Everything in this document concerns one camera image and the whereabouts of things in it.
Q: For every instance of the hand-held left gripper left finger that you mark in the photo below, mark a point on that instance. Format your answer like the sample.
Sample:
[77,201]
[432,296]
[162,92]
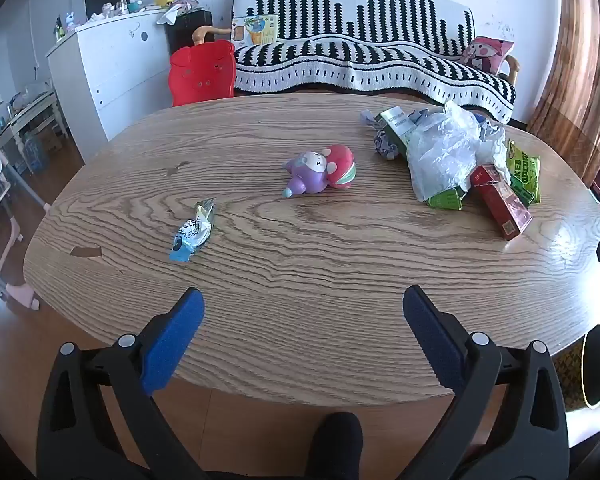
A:
[172,340]

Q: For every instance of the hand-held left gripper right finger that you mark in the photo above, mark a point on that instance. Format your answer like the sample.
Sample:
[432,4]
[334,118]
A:
[432,340]

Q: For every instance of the black bin with gold rim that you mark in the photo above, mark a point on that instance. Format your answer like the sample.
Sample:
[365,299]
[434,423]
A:
[595,365]

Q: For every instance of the green popcorn packet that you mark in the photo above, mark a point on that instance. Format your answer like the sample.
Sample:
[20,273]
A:
[525,170]

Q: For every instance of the small red box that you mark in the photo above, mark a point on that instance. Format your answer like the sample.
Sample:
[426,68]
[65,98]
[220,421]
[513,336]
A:
[482,175]

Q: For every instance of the clear plastic bag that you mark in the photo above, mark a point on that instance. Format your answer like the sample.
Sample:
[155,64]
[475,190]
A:
[442,155]

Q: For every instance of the green and white carton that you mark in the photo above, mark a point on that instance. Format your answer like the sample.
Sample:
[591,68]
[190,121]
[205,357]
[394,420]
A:
[395,127]

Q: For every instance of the blue white snack wrapper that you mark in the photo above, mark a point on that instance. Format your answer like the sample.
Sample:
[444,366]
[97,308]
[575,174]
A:
[192,232]

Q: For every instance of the long red box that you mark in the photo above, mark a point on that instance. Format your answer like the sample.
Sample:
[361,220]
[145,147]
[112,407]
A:
[505,210]

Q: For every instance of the flat green packet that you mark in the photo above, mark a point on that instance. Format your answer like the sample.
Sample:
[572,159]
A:
[447,199]

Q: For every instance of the brown curtain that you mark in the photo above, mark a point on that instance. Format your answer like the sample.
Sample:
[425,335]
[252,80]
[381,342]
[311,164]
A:
[575,75]

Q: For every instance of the purple patterned wrapper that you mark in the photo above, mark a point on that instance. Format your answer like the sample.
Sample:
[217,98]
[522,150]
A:
[382,146]

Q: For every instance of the purple and pink plush toy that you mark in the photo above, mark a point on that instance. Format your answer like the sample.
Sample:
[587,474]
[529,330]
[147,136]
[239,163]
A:
[320,170]

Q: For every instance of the crumpled blue-grey wrapper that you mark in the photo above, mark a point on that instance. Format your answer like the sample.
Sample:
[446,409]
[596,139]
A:
[366,117]

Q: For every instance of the pink cartoon cushion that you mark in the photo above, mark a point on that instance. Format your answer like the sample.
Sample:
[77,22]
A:
[485,52]

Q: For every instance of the red plastic chair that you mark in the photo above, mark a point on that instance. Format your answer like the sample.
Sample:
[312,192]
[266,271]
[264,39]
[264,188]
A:
[202,72]

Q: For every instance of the small white table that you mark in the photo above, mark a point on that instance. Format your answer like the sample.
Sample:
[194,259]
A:
[30,110]

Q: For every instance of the white cabinet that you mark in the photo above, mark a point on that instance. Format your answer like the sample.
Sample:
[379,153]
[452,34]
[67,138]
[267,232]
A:
[105,70]

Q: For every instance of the yellow picture book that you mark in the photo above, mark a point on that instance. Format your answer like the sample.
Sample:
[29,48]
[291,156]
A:
[255,30]

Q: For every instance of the black and white striped sofa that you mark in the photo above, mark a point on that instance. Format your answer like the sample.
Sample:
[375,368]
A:
[360,25]

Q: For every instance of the pile of small toys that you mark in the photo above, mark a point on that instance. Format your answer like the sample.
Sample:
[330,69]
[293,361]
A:
[145,2]

